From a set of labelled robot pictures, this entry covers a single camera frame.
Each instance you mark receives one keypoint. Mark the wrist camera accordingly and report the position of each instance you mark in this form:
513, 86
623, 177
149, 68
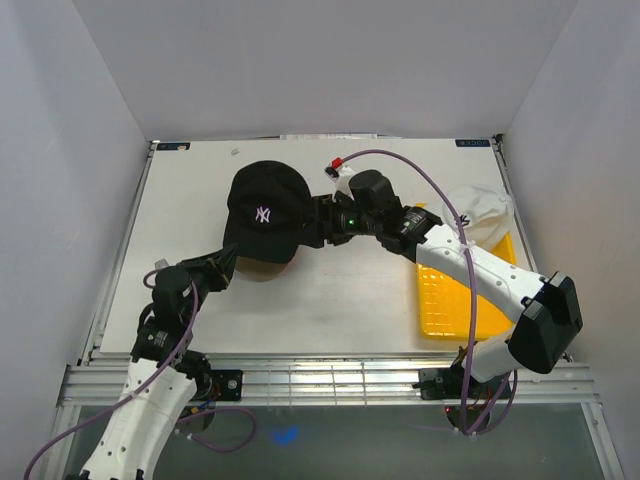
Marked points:
161, 264
340, 175

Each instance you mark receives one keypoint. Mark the pink baseball cap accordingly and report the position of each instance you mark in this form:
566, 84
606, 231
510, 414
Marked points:
290, 266

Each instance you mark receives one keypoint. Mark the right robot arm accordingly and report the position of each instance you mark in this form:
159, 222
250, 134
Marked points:
544, 311

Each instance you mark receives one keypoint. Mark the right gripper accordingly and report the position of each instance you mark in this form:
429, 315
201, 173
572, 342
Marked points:
324, 211

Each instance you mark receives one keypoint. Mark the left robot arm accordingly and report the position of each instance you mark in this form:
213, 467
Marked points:
163, 374

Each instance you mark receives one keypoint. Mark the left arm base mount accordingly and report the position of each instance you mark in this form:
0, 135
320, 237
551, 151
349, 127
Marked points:
226, 385

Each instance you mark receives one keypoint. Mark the white baseball cap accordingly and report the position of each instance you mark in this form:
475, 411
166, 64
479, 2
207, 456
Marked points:
484, 212

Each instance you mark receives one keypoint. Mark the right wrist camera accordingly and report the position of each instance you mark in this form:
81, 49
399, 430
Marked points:
340, 175

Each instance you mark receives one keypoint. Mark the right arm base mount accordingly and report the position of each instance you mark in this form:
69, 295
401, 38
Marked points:
439, 383

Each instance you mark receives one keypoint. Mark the aluminium front rail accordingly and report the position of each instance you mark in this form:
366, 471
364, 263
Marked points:
289, 382

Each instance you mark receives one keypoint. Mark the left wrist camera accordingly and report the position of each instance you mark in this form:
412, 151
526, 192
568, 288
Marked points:
161, 264

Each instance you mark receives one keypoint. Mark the black cap white logo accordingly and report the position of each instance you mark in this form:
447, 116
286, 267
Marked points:
269, 204

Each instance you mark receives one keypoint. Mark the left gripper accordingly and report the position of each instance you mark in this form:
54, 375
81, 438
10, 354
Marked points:
207, 266

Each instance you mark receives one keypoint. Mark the yellow plastic tray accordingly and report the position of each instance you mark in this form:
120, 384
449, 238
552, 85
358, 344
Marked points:
444, 309

